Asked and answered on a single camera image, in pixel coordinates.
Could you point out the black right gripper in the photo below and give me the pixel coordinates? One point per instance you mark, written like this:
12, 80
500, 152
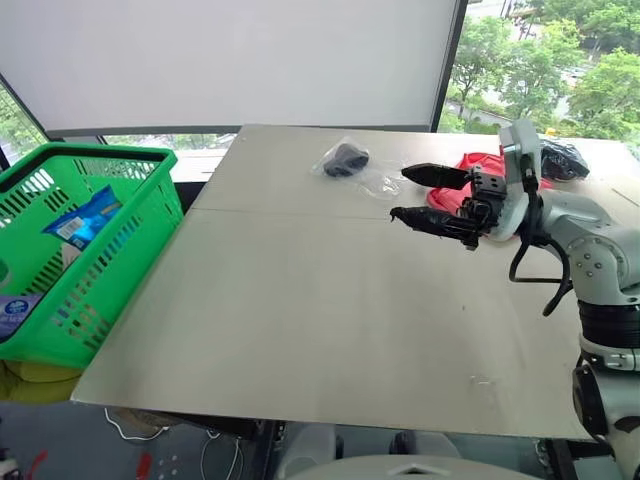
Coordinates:
487, 200

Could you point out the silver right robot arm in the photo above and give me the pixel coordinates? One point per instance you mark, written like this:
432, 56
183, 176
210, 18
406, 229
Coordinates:
595, 235

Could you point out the green plastic basket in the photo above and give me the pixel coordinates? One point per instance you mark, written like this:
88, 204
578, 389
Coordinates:
150, 210

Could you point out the red cloth bag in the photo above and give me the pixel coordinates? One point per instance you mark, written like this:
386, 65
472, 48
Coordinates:
480, 161

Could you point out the black item in clear bag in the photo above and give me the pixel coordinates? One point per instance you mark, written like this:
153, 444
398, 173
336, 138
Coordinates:
345, 159

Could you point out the black item in glossy bag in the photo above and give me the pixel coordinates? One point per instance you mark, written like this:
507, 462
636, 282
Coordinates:
562, 160

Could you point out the small yellow object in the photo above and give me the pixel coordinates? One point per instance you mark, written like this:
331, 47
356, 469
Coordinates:
551, 131

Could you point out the green trees outside window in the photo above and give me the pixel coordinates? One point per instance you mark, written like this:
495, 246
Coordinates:
600, 90

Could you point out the white roller blind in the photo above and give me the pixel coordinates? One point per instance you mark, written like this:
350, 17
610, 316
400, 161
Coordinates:
225, 60

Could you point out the grey robot torso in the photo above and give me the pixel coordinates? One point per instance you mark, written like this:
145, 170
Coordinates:
400, 470

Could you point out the blue snack packet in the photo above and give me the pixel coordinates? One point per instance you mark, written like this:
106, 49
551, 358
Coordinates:
85, 220

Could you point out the blue and white tissue pack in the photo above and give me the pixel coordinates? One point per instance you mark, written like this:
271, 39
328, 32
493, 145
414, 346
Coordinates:
15, 312

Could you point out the yellow-green stool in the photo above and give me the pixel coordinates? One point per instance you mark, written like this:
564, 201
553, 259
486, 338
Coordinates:
35, 382

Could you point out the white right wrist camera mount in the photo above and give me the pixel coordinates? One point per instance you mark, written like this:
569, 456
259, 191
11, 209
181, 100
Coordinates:
520, 145

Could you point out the black window frame post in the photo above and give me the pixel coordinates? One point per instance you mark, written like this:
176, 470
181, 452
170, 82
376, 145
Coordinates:
450, 65
25, 110

